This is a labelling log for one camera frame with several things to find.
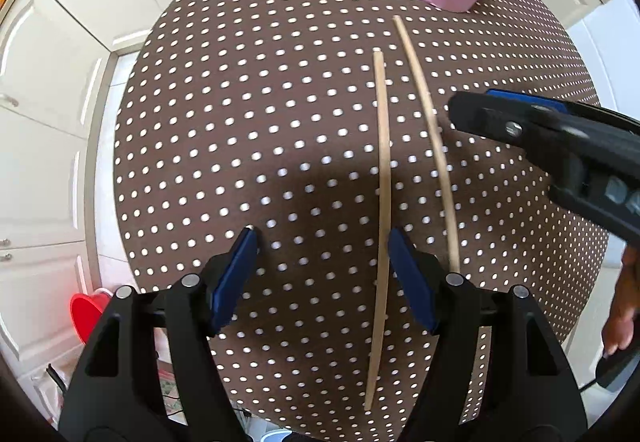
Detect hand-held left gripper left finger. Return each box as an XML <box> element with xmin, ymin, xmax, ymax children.
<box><xmin>57</xmin><ymin>224</ymin><xmax>261</xmax><ymax>442</ymax></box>

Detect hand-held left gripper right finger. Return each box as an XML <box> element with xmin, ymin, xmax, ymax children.
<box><xmin>387</xmin><ymin>227</ymin><xmax>588</xmax><ymax>442</ymax></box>

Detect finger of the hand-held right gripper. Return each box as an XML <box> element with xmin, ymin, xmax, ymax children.
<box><xmin>448</xmin><ymin>91</ymin><xmax>594</xmax><ymax>164</ymax></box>
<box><xmin>487</xmin><ymin>89</ymin><xmax>640</xmax><ymax>139</ymax></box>

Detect pale bamboo chopstick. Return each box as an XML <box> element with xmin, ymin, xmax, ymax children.
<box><xmin>392</xmin><ymin>16</ymin><xmax>462</xmax><ymax>274</ymax></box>
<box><xmin>364</xmin><ymin>49</ymin><xmax>390</xmax><ymax>412</ymax></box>

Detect person's right hand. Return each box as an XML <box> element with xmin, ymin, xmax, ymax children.
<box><xmin>601</xmin><ymin>244</ymin><xmax>640</xmax><ymax>356</ymax></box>

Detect red plastic bucket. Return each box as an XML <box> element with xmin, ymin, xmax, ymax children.
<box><xmin>70</xmin><ymin>287</ymin><xmax>113</xmax><ymax>348</ymax></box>

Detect brown polka dot tablecloth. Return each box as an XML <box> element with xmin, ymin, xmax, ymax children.
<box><xmin>112</xmin><ymin>0</ymin><xmax>608</xmax><ymax>428</ymax></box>

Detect cream kitchen cabinets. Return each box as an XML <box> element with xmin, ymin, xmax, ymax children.
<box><xmin>0</xmin><ymin>0</ymin><xmax>261</xmax><ymax>373</ymax></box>

